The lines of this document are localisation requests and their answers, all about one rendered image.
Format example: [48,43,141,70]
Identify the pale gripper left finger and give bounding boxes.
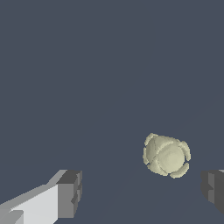
[0,169,83,224]

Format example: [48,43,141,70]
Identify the pale yellow-green round object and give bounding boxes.
[142,132,192,179]

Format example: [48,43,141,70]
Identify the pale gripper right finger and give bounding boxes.
[199,169,224,216]

